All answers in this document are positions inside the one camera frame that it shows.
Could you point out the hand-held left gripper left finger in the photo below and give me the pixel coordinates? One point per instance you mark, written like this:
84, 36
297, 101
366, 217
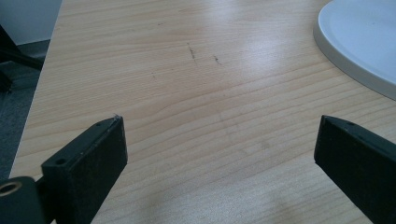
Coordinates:
84, 168

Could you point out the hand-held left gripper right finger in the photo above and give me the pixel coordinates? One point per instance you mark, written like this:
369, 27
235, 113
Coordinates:
361, 161

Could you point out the white round plate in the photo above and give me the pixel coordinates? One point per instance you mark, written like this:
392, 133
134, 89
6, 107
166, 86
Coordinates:
364, 37

